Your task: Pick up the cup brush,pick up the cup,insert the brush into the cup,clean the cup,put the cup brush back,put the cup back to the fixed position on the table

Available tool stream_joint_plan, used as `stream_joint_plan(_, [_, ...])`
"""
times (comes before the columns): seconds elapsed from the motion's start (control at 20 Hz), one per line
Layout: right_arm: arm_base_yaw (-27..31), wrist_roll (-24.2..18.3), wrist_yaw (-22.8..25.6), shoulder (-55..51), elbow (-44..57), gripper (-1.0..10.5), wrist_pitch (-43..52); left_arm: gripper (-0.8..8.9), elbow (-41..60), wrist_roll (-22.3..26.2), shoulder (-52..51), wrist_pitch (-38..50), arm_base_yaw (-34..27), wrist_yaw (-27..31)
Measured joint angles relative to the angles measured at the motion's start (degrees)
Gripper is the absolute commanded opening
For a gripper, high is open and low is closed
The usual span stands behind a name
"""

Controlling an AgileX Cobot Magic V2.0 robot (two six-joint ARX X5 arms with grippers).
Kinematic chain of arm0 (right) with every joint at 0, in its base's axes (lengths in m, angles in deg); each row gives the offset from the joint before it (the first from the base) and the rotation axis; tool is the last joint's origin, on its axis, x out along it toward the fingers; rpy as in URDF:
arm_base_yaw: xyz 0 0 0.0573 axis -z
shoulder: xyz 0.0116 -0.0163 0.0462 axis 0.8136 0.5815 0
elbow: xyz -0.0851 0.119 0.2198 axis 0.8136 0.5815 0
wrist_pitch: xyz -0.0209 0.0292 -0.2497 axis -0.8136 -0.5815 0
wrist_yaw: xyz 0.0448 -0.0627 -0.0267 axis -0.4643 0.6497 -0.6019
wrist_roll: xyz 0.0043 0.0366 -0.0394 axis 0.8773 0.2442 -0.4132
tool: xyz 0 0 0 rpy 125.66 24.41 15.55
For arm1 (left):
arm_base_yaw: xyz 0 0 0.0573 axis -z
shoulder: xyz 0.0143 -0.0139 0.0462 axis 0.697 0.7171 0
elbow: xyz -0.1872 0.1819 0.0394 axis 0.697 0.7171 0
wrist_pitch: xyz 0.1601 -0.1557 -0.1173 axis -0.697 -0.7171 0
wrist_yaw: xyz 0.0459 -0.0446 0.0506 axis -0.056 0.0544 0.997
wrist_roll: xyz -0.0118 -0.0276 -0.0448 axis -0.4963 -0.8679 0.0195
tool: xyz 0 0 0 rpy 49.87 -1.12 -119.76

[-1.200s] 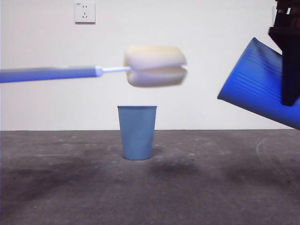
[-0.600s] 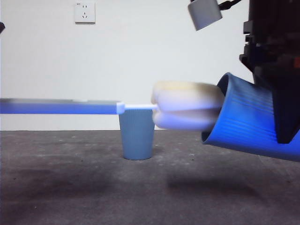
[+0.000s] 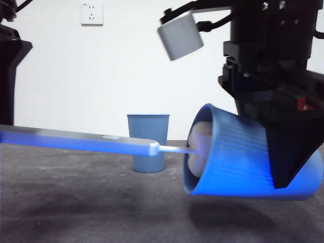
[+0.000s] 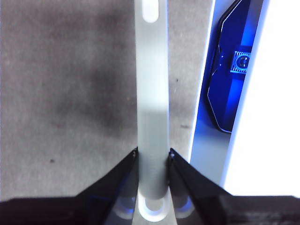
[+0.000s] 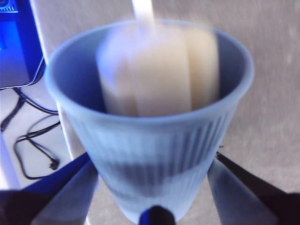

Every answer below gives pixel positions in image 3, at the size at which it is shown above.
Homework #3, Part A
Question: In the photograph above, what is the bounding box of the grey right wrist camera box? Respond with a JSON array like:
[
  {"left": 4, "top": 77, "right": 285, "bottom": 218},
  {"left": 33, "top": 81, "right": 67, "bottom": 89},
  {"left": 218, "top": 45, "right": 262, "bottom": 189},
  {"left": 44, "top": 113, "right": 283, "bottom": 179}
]
[{"left": 156, "top": 12, "right": 205, "bottom": 62}]

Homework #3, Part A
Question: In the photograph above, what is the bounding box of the black right camera cable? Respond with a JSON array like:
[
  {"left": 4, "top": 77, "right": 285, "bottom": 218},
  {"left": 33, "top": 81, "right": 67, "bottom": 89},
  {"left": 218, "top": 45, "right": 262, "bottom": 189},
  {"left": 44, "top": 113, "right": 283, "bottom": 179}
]
[{"left": 196, "top": 10, "right": 235, "bottom": 32}]

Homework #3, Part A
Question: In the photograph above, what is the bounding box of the white wall socket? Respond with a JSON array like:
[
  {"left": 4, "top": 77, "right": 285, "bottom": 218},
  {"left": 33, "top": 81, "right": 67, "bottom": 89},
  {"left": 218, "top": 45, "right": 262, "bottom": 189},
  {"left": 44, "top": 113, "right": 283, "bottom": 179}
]
[{"left": 80, "top": 2, "right": 104, "bottom": 26}]

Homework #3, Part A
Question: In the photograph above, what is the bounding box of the black camera cable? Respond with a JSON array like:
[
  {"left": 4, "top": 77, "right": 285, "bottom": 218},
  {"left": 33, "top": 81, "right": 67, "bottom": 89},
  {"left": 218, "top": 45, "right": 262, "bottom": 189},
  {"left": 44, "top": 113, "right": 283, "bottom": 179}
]
[
  {"left": 196, "top": 10, "right": 235, "bottom": 32},
  {"left": 14, "top": 0, "right": 35, "bottom": 13}
]

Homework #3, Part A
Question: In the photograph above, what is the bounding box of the black left camera cable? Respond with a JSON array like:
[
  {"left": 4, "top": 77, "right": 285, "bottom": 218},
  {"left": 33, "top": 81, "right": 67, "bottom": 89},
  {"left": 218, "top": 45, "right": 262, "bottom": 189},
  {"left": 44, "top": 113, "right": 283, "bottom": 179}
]
[{"left": 14, "top": 0, "right": 35, "bottom": 13}]

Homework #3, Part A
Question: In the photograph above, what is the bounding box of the blue ribbed plastic cup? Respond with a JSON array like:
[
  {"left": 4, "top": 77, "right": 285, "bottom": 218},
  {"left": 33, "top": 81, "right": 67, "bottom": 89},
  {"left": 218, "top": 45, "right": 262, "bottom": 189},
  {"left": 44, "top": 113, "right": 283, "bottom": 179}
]
[
  {"left": 182, "top": 103, "right": 324, "bottom": 202},
  {"left": 127, "top": 113, "right": 171, "bottom": 174}
]

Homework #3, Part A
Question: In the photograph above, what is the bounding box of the grey-handled sponge cup brush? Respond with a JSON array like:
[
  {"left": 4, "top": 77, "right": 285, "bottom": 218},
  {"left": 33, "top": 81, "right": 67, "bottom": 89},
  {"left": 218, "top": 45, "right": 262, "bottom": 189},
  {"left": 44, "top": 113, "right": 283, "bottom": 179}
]
[{"left": 0, "top": 120, "right": 214, "bottom": 178}]

